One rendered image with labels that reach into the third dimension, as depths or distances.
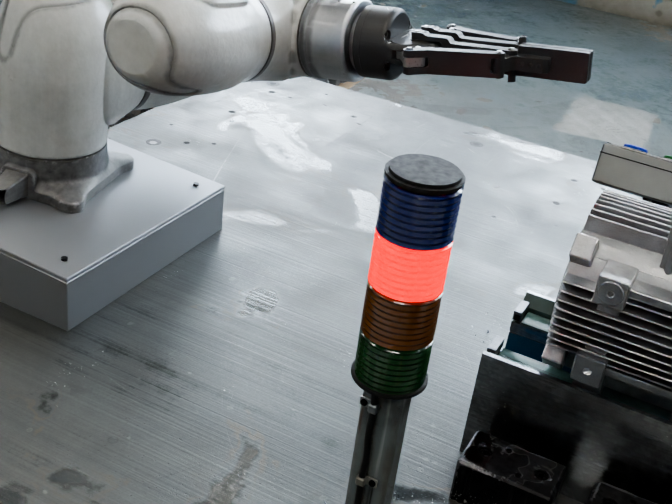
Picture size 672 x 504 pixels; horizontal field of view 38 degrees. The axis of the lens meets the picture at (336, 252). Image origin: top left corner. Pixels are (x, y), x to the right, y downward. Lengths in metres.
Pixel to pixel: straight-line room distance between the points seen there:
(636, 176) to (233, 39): 0.54
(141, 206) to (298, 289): 0.24
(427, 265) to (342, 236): 0.77
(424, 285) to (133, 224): 0.66
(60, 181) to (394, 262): 0.72
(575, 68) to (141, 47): 0.41
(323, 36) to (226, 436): 0.44
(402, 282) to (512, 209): 0.96
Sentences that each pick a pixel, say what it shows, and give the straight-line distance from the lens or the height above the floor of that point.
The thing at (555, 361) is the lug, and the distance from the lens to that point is 1.01.
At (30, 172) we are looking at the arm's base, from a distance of 1.35.
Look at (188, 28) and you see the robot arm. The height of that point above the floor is 1.24.
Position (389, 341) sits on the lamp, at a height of 1.08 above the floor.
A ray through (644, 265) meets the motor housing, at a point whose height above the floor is 1.08.
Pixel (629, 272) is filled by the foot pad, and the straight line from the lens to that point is 0.95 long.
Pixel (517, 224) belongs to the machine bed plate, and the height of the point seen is 0.80.
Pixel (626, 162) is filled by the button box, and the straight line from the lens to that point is 1.24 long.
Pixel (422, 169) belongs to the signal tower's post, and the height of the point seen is 1.22.
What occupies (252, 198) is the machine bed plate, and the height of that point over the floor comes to 0.80.
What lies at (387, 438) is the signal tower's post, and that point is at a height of 0.98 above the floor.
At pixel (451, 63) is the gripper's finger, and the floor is 1.22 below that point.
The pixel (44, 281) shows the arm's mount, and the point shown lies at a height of 0.86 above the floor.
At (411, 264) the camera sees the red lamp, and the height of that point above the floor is 1.15.
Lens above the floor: 1.50
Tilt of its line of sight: 29 degrees down
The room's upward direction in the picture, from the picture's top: 8 degrees clockwise
